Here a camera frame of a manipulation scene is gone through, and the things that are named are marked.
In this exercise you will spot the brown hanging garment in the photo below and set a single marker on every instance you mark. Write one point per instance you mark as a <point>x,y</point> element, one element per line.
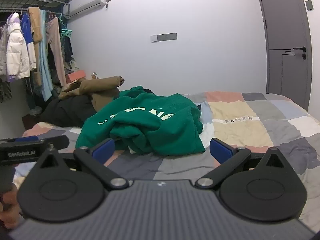
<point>36,27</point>

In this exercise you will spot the teal clothes hangers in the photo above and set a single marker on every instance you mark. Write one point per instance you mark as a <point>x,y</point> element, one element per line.
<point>65,32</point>

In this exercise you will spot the small wall hook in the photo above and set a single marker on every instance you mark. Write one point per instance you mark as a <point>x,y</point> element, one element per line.
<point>108,0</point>

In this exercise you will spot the white puffer jacket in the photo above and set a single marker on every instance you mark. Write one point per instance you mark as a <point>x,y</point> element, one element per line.
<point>15,50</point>

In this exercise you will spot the pink hanging trousers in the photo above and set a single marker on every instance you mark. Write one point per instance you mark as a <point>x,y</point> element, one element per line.
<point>57,47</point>

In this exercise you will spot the grey light switch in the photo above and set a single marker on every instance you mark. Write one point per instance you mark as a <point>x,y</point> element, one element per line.
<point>309,5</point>

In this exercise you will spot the grey door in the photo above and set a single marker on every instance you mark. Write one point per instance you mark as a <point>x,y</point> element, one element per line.
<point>285,25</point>

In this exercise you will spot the wall switch panel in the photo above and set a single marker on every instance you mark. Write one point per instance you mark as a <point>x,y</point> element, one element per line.
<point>165,37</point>

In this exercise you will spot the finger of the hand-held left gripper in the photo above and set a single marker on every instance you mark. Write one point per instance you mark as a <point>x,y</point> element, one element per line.
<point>57,141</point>

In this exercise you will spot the person's left hand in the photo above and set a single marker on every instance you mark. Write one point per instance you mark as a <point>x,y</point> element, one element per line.
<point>12,197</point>

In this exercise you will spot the pink box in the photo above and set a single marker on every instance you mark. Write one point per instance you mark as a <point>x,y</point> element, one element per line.
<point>76,76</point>

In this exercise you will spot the black door lock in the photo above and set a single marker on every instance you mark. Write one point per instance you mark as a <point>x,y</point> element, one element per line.
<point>303,56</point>

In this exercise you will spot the white air conditioner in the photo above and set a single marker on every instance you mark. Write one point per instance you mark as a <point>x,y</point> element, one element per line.
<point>86,2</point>

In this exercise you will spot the brown coat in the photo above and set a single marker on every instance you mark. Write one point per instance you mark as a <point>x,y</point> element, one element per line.
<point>100,87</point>

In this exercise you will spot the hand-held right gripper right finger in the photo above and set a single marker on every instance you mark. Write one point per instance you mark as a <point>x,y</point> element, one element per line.
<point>221,151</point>

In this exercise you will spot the dark hanging clothes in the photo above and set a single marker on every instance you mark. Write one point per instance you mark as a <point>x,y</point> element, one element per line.
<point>68,48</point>

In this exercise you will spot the striped hanging garment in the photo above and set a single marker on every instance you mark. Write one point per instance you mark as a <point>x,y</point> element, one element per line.
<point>5,91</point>

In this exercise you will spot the black jacket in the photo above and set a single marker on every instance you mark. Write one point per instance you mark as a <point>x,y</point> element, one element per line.
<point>67,110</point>

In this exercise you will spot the green hoodie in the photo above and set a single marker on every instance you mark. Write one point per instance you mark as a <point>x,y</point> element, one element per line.
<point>150,125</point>

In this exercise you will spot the patchwork bed blanket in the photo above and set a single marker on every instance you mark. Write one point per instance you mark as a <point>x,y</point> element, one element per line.
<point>250,120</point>

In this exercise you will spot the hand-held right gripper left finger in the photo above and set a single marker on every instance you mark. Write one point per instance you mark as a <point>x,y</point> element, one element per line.
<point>105,148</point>

